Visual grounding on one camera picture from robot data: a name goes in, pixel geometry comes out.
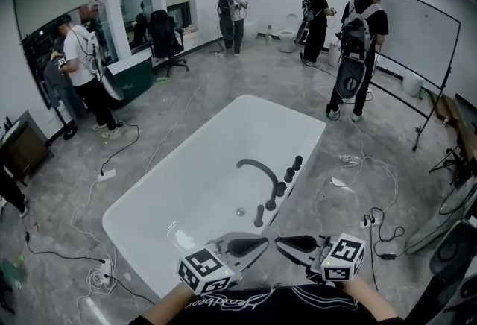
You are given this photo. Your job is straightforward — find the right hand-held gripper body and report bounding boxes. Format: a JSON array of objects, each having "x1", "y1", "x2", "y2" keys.
[{"x1": 305, "y1": 233, "x2": 366, "y2": 283}]

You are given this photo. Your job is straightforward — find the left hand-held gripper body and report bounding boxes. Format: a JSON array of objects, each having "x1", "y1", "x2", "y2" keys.
[{"x1": 177, "y1": 235, "x2": 247, "y2": 295}]

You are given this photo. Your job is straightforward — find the white bathtub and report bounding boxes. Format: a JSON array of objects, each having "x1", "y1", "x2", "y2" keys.
[{"x1": 101, "y1": 94, "x2": 328, "y2": 299}]

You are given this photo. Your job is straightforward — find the person's left forearm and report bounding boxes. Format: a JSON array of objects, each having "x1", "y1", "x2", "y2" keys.
[{"x1": 142, "y1": 283, "x2": 199, "y2": 325}]

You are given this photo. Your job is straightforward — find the person's right forearm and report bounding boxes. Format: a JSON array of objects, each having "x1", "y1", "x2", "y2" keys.
[{"x1": 339, "y1": 274, "x2": 400, "y2": 321}]

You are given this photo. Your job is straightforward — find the person's black printed shirt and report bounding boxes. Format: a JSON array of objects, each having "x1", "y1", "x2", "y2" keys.
[{"x1": 128, "y1": 283, "x2": 413, "y2": 325}]

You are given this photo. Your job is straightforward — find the black curved faucet spout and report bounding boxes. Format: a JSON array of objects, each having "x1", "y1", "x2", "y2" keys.
[{"x1": 236, "y1": 158, "x2": 287, "y2": 197}]

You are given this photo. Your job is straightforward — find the black round device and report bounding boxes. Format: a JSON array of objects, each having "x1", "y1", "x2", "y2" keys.
[{"x1": 427, "y1": 218, "x2": 477, "y2": 325}]

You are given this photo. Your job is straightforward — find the black folding stand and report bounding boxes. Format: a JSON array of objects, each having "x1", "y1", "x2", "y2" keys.
[{"x1": 428, "y1": 146, "x2": 471, "y2": 185}]

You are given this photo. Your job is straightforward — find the wooden boards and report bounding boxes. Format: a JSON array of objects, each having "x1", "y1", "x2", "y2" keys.
[{"x1": 431, "y1": 91, "x2": 477, "y2": 163}]

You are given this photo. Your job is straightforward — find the white round stool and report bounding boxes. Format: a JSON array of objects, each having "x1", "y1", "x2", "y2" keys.
[{"x1": 402, "y1": 73, "x2": 425, "y2": 98}]

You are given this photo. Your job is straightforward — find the green floor item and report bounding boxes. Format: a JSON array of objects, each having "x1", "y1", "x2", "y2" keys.
[{"x1": 0, "y1": 257, "x2": 28, "y2": 284}]

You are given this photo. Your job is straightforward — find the white cylinder bin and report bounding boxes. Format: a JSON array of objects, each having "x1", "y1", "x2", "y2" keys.
[{"x1": 328, "y1": 42, "x2": 342, "y2": 68}]

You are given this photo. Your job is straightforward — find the black wheeled clothes rack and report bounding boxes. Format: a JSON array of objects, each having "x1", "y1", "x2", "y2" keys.
[{"x1": 20, "y1": 31, "x2": 80, "y2": 142}]

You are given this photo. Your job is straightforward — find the white toilet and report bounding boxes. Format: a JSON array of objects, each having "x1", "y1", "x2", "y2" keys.
[{"x1": 278, "y1": 13, "x2": 300, "y2": 54}]

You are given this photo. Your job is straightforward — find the dark wooden cabinet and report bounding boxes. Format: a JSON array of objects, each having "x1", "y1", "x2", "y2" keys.
[{"x1": 0, "y1": 110, "x2": 55, "y2": 187}]

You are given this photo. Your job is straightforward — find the black office chair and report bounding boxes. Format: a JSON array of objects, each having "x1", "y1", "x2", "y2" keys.
[{"x1": 148, "y1": 9, "x2": 191, "y2": 78}]

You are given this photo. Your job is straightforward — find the large wheeled whiteboard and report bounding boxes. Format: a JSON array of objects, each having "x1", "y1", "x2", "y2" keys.
[{"x1": 370, "y1": 0, "x2": 462, "y2": 152}]

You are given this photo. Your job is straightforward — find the grey hanging garment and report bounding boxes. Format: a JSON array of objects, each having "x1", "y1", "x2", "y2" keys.
[{"x1": 42, "y1": 51, "x2": 89, "y2": 119}]

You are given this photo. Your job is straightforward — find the black floor cable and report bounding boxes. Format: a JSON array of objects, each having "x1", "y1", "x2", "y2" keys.
[
  {"x1": 100, "y1": 118, "x2": 140, "y2": 177},
  {"x1": 367, "y1": 206, "x2": 406, "y2": 293}
]

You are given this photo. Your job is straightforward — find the white floor cable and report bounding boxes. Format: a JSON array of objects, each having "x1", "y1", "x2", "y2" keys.
[{"x1": 69, "y1": 74, "x2": 209, "y2": 317}]

